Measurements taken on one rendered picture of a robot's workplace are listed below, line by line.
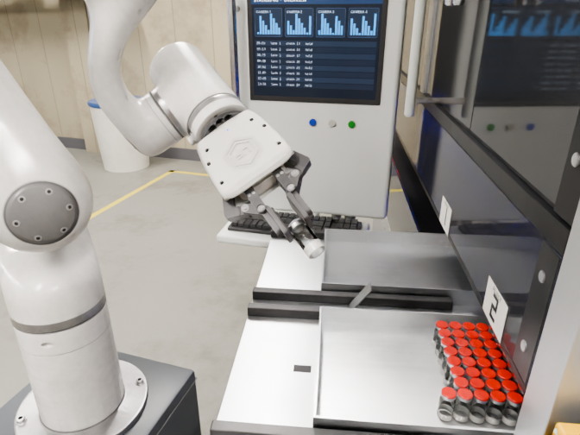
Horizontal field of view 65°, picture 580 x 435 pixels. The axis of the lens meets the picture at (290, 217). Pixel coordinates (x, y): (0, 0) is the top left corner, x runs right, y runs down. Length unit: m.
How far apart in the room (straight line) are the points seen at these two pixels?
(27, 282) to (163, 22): 4.31
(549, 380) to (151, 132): 0.56
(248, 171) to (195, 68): 0.18
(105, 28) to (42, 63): 5.26
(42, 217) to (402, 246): 0.87
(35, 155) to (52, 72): 5.25
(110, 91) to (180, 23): 4.15
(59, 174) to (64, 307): 0.19
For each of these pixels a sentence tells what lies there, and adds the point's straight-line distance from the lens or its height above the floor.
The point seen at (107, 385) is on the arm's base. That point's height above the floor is 0.93.
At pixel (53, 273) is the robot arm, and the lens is 0.65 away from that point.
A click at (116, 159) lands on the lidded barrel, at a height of 0.14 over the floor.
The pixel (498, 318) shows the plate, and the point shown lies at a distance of 0.73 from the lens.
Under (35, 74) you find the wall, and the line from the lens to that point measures 5.96.
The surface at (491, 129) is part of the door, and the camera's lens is 0.83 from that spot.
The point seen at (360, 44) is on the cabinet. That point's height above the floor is 1.34.
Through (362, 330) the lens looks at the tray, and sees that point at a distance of 0.88.
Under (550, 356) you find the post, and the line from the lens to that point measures 0.60.
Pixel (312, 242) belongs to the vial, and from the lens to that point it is 0.50.
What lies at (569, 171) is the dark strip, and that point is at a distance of 0.57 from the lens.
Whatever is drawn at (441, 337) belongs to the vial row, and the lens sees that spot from 0.83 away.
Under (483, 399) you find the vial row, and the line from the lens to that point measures 0.73.
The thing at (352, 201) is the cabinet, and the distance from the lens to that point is 1.50.
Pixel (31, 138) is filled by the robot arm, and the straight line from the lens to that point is 0.55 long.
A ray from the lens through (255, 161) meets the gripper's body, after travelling 0.54.
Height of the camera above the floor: 1.42
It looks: 24 degrees down
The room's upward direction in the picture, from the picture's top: straight up
